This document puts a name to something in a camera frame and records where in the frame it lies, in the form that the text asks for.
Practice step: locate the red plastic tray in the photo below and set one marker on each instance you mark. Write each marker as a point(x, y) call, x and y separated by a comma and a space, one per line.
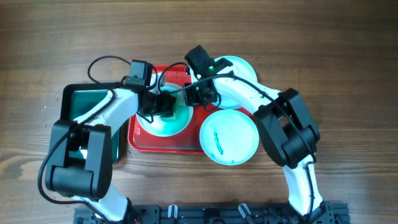
point(185, 142)

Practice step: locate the black water tray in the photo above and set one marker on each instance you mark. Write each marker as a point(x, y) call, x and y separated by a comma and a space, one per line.
point(79, 98)

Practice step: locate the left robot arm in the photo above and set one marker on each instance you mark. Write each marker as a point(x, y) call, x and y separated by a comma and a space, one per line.
point(79, 164)

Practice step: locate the light blue plate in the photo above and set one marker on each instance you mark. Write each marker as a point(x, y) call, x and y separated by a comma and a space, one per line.
point(239, 67)
point(229, 137)

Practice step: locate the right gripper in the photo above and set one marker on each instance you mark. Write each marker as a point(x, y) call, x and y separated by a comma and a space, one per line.
point(189, 100)

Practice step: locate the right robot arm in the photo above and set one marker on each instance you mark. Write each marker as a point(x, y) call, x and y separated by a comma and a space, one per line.
point(286, 128)

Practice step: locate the white round plate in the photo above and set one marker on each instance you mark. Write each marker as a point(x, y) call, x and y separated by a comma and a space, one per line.
point(162, 126)

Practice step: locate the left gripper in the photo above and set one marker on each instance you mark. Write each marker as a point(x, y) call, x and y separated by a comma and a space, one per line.
point(164, 107)

